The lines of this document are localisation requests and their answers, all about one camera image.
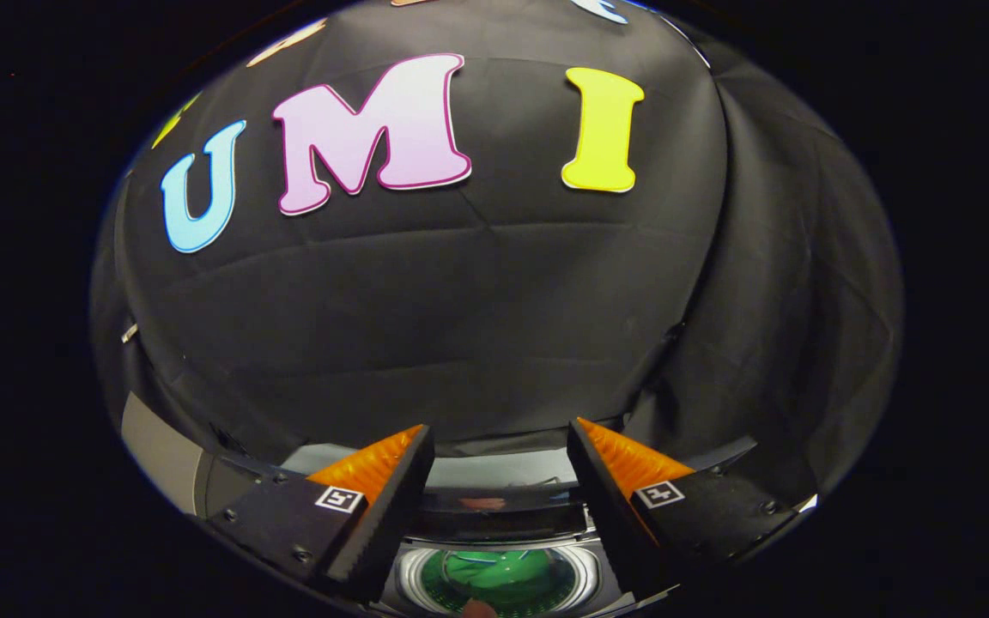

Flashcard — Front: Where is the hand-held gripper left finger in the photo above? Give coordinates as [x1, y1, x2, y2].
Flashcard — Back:
[207, 423, 436, 604]

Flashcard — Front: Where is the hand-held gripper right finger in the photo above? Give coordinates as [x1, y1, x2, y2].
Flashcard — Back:
[567, 417, 804, 602]

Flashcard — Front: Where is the green polo shirt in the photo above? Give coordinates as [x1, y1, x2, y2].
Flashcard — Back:
[422, 549, 577, 615]

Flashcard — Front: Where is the black backdrop cloth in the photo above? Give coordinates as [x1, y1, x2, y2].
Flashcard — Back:
[91, 0, 905, 499]

